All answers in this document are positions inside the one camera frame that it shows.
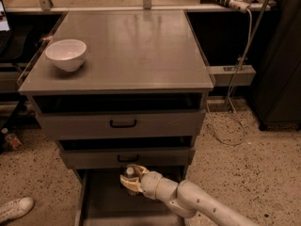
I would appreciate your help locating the bottom open grey drawer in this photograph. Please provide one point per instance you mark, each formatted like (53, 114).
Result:
(104, 201)

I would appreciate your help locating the middle grey drawer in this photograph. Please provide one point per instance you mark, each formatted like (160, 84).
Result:
(118, 152)

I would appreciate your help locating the grey drawer cabinet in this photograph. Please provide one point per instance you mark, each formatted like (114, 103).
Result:
(128, 52)

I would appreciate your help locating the dark cabinet at right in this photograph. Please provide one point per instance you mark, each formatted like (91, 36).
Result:
(276, 90)

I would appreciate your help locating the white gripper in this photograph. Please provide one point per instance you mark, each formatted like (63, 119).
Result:
(151, 182)

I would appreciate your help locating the clear plastic water bottle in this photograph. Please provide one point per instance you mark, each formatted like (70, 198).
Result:
(130, 174)

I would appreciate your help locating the black drawer handle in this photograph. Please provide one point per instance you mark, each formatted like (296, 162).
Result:
(128, 158)
(122, 124)

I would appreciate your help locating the white ceramic bowl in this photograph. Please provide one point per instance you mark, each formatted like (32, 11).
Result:
(67, 55)

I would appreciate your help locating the black top drawer handle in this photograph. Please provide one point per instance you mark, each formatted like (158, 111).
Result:
(122, 124)

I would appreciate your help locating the bottle on floor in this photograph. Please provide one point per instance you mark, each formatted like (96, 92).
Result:
(11, 139)

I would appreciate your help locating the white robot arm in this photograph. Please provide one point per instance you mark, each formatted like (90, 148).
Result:
(184, 199)

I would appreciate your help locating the white sneaker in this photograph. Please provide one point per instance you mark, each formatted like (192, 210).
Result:
(16, 209)

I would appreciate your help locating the black middle drawer handle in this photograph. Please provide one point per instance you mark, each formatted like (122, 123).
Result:
(128, 158)

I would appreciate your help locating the top grey drawer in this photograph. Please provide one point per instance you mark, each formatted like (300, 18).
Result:
(65, 117)

